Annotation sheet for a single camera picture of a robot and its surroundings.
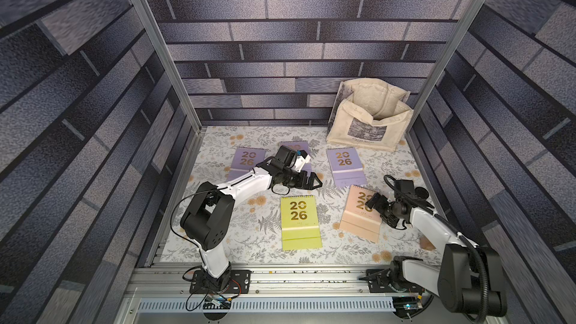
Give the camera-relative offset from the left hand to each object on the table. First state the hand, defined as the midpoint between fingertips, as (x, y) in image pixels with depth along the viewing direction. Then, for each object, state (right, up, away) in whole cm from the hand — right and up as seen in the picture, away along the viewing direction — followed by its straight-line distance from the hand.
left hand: (315, 183), depth 84 cm
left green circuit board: (-34, -37, -14) cm, 52 cm away
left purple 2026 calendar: (-32, +8, +20) cm, 39 cm away
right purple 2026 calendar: (+17, +5, +19) cm, 26 cm away
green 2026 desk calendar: (-6, -17, 0) cm, 18 cm away
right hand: (+24, -11, +5) cm, 26 cm away
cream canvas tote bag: (+32, +32, +29) cm, 54 cm away
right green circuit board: (+28, -37, -14) cm, 48 cm away
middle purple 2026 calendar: (-5, +15, +26) cm, 31 cm away
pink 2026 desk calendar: (+18, -15, +4) cm, 24 cm away
